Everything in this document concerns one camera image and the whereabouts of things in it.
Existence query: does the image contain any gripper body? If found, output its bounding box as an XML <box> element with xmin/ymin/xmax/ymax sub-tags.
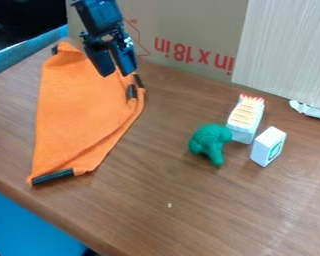
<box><xmin>79</xmin><ymin>24</ymin><xmax>136</xmax><ymax>54</ymax></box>

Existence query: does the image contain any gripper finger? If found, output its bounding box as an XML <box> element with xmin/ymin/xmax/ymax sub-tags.
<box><xmin>83</xmin><ymin>44</ymin><xmax>118</xmax><ymax>78</ymax></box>
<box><xmin>109</xmin><ymin>43</ymin><xmax>139</xmax><ymax>77</ymax></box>

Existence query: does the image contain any orange cloth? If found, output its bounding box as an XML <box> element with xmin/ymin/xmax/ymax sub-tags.
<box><xmin>25</xmin><ymin>41</ymin><xmax>147</xmax><ymax>187</ymax></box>

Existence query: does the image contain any cardboard box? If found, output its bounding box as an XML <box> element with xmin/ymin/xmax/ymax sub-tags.
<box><xmin>65</xmin><ymin>0</ymin><xmax>250</xmax><ymax>83</ymax></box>

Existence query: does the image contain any green toy broccoli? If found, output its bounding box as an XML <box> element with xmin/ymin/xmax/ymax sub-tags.
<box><xmin>186</xmin><ymin>124</ymin><xmax>234</xmax><ymax>168</ymax></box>

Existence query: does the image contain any white orange toy box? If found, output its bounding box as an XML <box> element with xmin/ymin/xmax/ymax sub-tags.
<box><xmin>224</xmin><ymin>93</ymin><xmax>267</xmax><ymax>145</ymax></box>

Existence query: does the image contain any wooden board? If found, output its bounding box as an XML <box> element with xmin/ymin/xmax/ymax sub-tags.
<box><xmin>230</xmin><ymin>0</ymin><xmax>320</xmax><ymax>112</ymax></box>

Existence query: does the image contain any white block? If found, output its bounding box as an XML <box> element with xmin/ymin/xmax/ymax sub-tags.
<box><xmin>248</xmin><ymin>125</ymin><xmax>289</xmax><ymax>168</ymax></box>

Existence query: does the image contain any white crumpled paper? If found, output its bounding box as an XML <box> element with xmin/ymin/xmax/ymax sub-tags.
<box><xmin>288</xmin><ymin>99</ymin><xmax>320</xmax><ymax>122</ymax></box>

